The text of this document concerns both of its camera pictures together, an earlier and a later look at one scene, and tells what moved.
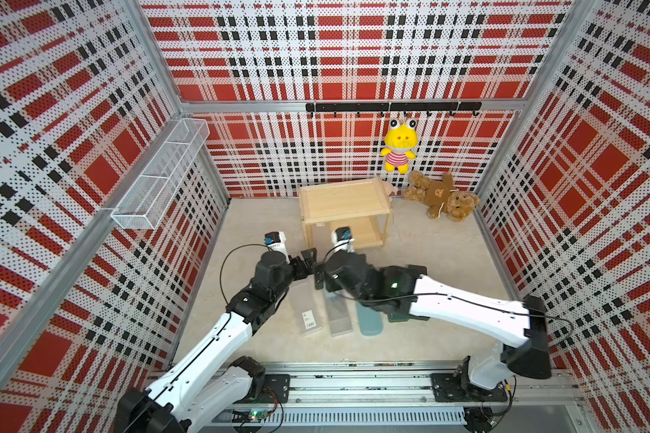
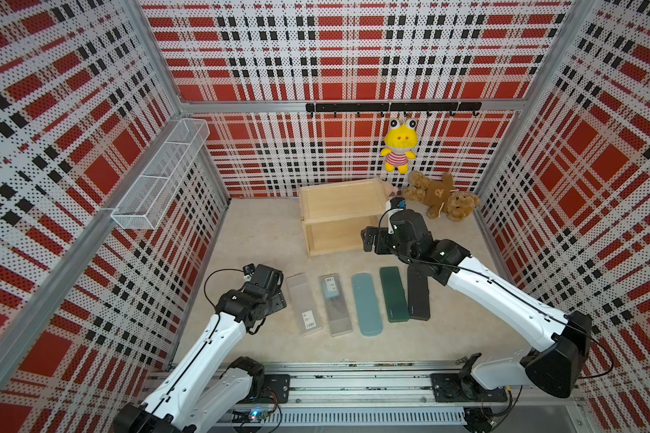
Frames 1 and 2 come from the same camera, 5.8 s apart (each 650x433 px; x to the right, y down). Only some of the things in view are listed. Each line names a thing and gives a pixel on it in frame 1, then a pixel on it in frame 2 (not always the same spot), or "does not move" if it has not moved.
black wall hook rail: x=395 y=107 does not move
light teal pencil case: x=370 y=322 does not move
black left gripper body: x=298 y=271 to x=275 y=292
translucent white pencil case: x=338 y=314 does not move
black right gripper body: x=320 y=273 to x=384 y=243
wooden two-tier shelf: x=362 y=206 does not move
